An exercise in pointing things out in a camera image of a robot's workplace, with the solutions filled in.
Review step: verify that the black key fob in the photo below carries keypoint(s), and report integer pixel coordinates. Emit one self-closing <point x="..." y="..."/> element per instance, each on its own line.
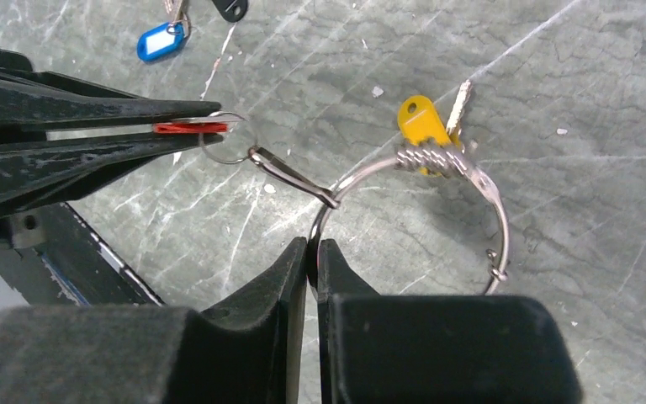
<point x="231" y="11"/>

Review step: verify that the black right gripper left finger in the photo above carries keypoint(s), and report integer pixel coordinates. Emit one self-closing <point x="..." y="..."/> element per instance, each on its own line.
<point x="244" y="349"/>

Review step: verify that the large metal keyring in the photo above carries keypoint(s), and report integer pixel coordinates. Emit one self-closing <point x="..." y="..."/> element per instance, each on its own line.
<point x="472" y="173"/>

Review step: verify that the red key tag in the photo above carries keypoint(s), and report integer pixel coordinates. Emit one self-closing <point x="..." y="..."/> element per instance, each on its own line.
<point x="189" y="128"/>

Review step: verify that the blue key tag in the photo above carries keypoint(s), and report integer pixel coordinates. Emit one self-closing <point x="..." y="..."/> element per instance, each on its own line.
<point x="160" y="42"/>

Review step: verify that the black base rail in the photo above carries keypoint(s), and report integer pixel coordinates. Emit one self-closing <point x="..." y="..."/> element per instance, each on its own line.
<point x="52" y="256"/>

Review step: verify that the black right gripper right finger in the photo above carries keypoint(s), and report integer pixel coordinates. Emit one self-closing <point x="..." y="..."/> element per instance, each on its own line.
<point x="378" y="348"/>

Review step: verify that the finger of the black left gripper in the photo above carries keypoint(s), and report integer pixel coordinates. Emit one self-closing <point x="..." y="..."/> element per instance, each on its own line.
<point x="34" y="174"/>
<point x="51" y="101"/>

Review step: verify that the yellow key tag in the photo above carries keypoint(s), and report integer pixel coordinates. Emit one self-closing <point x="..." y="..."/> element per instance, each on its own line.
<point x="422" y="125"/>

